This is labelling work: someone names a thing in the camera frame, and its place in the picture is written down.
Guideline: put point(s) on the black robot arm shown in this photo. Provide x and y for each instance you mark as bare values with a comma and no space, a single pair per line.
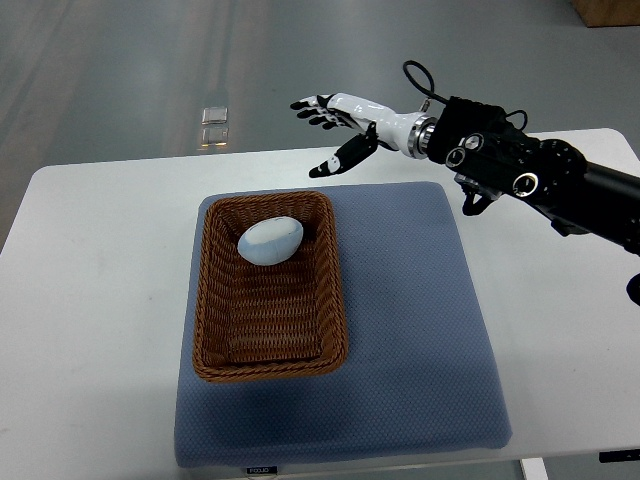
489,157

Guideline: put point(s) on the light blue egg toy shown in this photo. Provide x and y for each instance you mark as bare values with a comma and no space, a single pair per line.
271,241

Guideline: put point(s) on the blue padded mat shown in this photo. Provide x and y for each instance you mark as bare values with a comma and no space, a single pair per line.
419,376

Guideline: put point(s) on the white table leg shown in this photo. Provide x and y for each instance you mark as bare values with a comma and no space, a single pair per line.
533,469

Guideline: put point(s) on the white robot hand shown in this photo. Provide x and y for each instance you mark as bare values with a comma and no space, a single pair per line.
407,133

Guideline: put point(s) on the brown cardboard box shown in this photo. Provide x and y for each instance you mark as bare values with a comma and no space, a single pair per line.
607,13

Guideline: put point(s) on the brown wicker basket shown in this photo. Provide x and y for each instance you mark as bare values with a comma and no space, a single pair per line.
268,322

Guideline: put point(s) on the lower metal floor plate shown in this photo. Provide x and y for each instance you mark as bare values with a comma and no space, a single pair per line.
214,137

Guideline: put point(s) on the upper metal floor plate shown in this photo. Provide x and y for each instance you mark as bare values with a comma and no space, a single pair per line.
214,115

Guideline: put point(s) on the metal floor plate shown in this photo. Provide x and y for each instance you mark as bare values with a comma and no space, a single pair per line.
214,137
214,115

